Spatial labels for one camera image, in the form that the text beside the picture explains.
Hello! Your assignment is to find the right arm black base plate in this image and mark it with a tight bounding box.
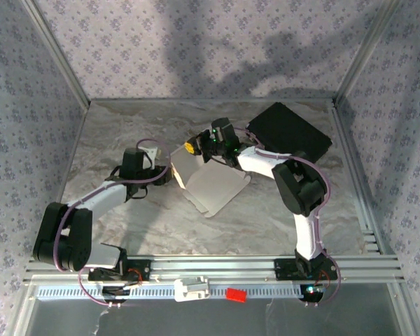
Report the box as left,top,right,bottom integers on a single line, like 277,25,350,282
274,258,338,281

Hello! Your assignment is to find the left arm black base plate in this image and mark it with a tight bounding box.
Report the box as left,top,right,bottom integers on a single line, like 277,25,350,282
87,259,151,282

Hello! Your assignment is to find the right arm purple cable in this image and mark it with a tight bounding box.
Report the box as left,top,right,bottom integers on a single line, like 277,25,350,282
230,127,342,309

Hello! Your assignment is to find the long aluminium frame rail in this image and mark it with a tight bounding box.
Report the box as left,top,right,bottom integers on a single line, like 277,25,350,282
24,255,405,283

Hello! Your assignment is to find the white plastic bracket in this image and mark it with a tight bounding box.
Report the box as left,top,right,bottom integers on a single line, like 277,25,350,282
174,276,210,302

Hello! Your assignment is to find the red plastic block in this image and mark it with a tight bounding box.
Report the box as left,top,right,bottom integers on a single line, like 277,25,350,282
225,288,248,304

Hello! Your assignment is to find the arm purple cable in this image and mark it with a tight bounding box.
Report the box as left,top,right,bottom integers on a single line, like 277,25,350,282
52,138,172,309
230,127,342,309

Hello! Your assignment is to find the aluminium frame post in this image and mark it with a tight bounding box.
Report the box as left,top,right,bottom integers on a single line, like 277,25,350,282
334,0,403,106
22,0,91,106

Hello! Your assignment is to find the white paper box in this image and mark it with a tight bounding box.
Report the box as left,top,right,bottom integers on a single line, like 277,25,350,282
170,146,251,218

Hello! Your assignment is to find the aluminium side rail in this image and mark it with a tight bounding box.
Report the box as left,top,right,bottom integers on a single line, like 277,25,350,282
330,99,396,256
31,100,92,256

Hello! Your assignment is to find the black controller board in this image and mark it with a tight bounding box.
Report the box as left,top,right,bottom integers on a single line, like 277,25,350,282
101,285,132,304
300,283,326,302

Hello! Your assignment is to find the black case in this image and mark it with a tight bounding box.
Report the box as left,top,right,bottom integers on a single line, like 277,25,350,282
246,101,333,164

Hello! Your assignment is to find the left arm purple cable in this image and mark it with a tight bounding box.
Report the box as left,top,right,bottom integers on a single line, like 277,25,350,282
52,138,172,309

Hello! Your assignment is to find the white slotted cable duct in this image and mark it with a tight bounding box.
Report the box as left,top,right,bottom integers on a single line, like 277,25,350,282
36,283,307,300

